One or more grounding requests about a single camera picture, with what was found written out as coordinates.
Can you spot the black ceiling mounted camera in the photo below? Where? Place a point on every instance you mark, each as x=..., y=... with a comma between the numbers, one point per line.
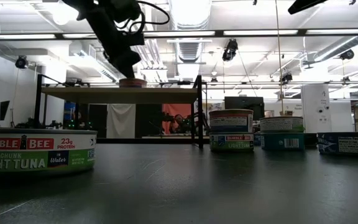
x=347, y=54
x=21, y=62
x=286, y=77
x=230, y=49

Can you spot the pink salmon can blue label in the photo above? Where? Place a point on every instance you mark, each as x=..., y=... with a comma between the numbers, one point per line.
x=231, y=122
x=132, y=83

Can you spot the blue rimmed seafood can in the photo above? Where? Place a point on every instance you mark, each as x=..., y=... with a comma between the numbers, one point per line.
x=257, y=139

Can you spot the white cylindrical column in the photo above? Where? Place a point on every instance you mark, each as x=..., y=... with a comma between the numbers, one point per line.
x=317, y=105

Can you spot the teal labelled seafood can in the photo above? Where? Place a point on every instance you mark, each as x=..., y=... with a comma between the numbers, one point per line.
x=278, y=142

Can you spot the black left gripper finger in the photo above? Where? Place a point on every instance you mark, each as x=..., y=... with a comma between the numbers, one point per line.
x=127, y=62

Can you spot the black computer monitor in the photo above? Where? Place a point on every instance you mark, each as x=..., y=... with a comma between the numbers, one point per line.
x=2, y=110
x=244, y=102

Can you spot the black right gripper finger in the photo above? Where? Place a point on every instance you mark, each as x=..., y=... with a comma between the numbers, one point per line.
x=306, y=4

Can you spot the person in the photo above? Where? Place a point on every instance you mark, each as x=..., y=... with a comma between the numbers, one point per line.
x=179, y=119

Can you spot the white curtain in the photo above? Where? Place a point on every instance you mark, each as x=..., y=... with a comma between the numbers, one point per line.
x=121, y=119

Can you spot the white LED light strip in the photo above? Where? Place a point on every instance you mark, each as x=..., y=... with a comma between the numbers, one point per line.
x=253, y=32
x=76, y=35
x=20, y=36
x=353, y=31
x=179, y=33

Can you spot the dark blue seafood can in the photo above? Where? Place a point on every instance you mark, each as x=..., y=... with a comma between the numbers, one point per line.
x=346, y=144

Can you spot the wooden shelf black frame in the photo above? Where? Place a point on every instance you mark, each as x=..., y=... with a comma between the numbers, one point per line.
x=120, y=95

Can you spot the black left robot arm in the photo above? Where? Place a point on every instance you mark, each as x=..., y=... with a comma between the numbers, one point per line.
x=73, y=7

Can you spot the orange curtain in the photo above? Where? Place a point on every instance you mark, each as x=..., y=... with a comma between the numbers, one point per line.
x=179, y=109

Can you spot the thin hanging pole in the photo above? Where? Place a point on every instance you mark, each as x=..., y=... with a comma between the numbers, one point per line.
x=279, y=62

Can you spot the silver ceiling ventilation duct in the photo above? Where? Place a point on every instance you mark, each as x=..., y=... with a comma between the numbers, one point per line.
x=189, y=51

